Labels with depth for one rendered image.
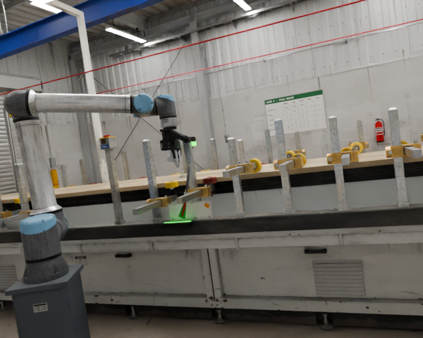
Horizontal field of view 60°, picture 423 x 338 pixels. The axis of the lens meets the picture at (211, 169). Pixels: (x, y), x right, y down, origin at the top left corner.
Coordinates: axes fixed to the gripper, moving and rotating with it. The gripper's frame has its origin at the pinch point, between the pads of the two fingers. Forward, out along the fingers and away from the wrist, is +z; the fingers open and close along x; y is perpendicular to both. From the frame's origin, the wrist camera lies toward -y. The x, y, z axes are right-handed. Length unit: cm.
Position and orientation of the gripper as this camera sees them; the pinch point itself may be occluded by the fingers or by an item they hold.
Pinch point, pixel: (178, 164)
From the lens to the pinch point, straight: 190.8
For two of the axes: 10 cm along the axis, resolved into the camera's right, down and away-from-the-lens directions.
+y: -9.2, 1.1, 3.7
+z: 1.4, 9.9, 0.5
